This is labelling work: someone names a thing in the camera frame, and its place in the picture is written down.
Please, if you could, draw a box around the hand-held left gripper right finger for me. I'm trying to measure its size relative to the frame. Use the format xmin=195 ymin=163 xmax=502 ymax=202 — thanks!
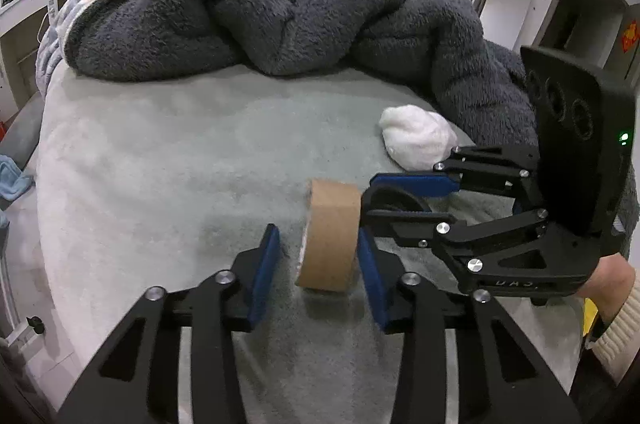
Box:
xmin=356 ymin=226 xmax=583 ymax=424

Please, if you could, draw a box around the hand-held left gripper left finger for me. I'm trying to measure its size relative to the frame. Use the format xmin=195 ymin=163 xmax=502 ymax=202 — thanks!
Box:
xmin=57 ymin=223 xmax=282 ymax=424

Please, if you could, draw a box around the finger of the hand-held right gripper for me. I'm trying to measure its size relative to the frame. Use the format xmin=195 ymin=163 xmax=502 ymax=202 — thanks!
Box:
xmin=369 ymin=145 xmax=546 ymax=206
xmin=360 ymin=185 xmax=607 ymax=296

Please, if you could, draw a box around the brown tape roll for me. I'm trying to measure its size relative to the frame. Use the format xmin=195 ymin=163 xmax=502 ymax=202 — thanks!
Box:
xmin=295 ymin=178 xmax=362 ymax=295

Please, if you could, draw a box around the person's right forearm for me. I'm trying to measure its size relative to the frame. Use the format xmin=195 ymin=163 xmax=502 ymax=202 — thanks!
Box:
xmin=580 ymin=254 xmax=640 ymax=381

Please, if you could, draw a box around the small white tissue wad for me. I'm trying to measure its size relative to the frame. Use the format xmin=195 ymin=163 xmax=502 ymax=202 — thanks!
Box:
xmin=378 ymin=105 xmax=458 ymax=172

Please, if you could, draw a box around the red door decoration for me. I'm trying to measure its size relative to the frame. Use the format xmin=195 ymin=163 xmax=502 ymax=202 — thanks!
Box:
xmin=620 ymin=18 xmax=640 ymax=55

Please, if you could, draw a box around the pale green bed sheet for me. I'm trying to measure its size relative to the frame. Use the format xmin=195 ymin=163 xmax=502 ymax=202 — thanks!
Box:
xmin=36 ymin=59 xmax=586 ymax=424

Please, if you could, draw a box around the dark grey fleece blanket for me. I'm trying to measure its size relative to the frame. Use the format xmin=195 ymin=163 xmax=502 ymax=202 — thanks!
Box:
xmin=64 ymin=0 xmax=640 ymax=245

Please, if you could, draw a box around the white clothes rack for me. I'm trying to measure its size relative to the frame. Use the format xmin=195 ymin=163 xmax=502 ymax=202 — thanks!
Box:
xmin=0 ymin=249 xmax=47 ymax=347

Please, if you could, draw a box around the light blue hanging garment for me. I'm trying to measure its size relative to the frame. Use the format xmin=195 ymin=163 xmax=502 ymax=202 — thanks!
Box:
xmin=0 ymin=154 xmax=36 ymax=203

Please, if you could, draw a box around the blue patterned duvet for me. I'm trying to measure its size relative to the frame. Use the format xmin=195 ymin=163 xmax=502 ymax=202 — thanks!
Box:
xmin=36 ymin=0 xmax=176 ymax=97

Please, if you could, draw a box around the white vanity desk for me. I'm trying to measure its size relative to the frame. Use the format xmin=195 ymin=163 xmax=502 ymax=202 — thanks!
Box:
xmin=0 ymin=0 xmax=81 ymax=115

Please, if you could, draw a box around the white charger cable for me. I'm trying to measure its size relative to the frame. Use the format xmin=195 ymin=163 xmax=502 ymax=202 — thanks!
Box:
xmin=37 ymin=0 xmax=63 ymax=46

